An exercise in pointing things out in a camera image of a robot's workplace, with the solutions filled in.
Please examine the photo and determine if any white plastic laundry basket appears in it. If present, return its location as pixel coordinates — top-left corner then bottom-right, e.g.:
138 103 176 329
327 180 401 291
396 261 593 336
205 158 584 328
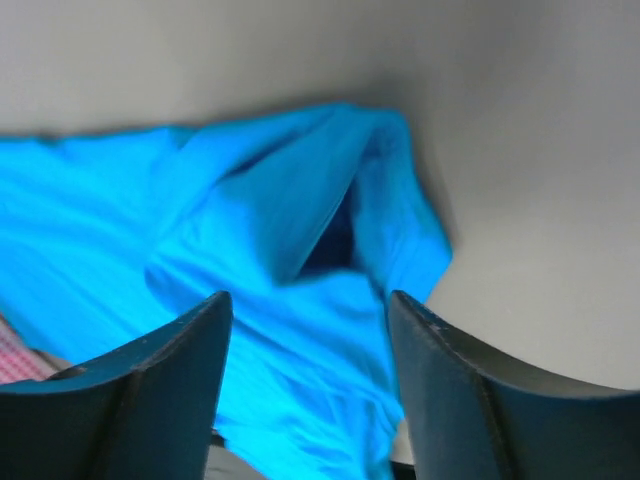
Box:
0 318 57 385

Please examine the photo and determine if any blue t shirt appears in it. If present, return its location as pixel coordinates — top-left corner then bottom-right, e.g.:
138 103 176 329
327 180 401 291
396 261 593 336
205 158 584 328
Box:
1 105 452 479

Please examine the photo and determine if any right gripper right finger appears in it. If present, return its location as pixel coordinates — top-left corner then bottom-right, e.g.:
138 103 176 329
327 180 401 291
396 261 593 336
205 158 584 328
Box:
388 291 639 479

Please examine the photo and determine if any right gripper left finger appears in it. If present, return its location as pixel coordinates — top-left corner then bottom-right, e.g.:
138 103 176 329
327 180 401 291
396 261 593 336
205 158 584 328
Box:
1 292 233 479

